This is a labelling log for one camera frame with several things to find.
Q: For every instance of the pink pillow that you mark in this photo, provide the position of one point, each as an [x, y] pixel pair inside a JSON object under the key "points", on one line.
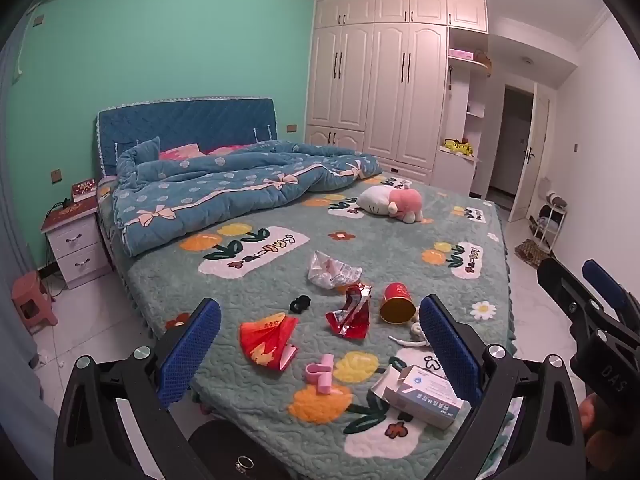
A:
{"points": [[180, 152]]}

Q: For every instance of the white shoe rack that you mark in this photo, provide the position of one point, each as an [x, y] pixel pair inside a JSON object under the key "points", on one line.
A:
{"points": [[550, 220]]}

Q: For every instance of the white nightstand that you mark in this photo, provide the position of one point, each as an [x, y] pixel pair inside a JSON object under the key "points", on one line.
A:
{"points": [[77, 245]]}

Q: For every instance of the black hair scrunchie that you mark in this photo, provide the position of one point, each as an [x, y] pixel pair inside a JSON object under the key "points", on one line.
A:
{"points": [[300, 305]]}

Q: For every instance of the pink and white plush toy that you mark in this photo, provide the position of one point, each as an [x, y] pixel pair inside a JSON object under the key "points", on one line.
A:
{"points": [[395, 202]]}

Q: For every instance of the clear plastic bag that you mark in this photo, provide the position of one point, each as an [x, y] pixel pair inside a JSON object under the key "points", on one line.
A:
{"points": [[330, 272]]}

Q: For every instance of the pink box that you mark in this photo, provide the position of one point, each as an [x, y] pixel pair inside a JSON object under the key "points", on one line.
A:
{"points": [[461, 54]]}

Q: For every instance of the pink plastic clip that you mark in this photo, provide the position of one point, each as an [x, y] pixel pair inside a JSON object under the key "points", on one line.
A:
{"points": [[322, 375]]}

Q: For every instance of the white medicine box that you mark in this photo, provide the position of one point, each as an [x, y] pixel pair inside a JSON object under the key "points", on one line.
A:
{"points": [[425, 395]]}

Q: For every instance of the blue quilted headboard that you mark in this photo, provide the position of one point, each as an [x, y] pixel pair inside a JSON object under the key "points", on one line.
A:
{"points": [[185, 120]]}

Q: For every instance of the red paper cup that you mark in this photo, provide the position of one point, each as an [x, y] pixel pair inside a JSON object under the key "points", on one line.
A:
{"points": [[397, 302]]}

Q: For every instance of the blue flower print quilt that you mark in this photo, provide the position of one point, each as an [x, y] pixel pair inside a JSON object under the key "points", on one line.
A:
{"points": [[225, 185]]}

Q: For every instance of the white tissue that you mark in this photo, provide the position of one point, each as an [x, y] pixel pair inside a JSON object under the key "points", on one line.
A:
{"points": [[415, 332]]}

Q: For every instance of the black round object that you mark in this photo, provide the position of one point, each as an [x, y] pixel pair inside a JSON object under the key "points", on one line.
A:
{"points": [[225, 440]]}

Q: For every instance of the person's right hand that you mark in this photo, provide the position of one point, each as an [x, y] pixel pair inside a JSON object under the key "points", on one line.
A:
{"points": [[592, 417]]}

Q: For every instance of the brown doormat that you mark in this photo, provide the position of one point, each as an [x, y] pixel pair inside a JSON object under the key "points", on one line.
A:
{"points": [[527, 252]]}

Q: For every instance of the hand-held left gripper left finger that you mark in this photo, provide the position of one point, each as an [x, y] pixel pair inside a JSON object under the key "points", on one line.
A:
{"points": [[190, 350]]}

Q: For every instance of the red box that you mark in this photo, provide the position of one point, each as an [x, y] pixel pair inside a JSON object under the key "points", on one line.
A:
{"points": [[84, 191]]}

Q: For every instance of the white door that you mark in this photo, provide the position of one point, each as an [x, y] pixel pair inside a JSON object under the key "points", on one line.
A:
{"points": [[532, 160]]}

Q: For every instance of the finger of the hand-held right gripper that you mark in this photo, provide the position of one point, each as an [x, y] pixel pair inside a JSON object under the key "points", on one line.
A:
{"points": [[565, 285], [605, 285]]}

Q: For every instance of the yellow bag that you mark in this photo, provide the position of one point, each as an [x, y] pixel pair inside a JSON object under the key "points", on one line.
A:
{"points": [[457, 146]]}

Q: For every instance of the white wardrobe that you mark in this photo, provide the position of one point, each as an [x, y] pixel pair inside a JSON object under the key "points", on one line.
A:
{"points": [[380, 85]]}

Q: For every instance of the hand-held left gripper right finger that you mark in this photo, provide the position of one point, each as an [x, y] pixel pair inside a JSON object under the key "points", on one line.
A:
{"points": [[447, 350]]}

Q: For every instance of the pink plastic stool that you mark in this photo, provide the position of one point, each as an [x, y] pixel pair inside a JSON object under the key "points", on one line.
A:
{"points": [[32, 300]]}

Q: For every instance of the red folded paper envelope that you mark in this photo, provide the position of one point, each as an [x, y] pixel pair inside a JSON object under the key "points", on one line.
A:
{"points": [[265, 342]]}

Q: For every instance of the bed with green floral cover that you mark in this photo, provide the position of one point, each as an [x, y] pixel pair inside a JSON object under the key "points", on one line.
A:
{"points": [[400, 250]]}

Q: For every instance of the red foil wrapper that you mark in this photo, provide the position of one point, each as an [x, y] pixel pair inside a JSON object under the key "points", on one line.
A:
{"points": [[350, 315]]}

